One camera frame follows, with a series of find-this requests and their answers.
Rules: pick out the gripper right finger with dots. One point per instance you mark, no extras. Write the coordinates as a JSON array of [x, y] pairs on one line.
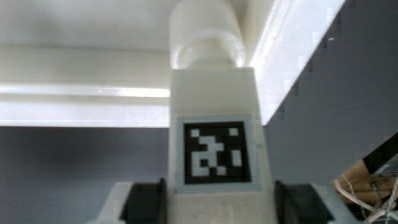
[[308, 205]]

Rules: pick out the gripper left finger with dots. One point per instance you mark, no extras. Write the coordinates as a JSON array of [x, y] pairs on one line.
[[136, 204]]

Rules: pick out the white square tabletop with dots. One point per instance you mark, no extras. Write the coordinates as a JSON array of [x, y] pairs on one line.
[[86, 57]]

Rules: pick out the white table leg with tag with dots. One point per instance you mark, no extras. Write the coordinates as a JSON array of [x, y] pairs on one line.
[[219, 185]]

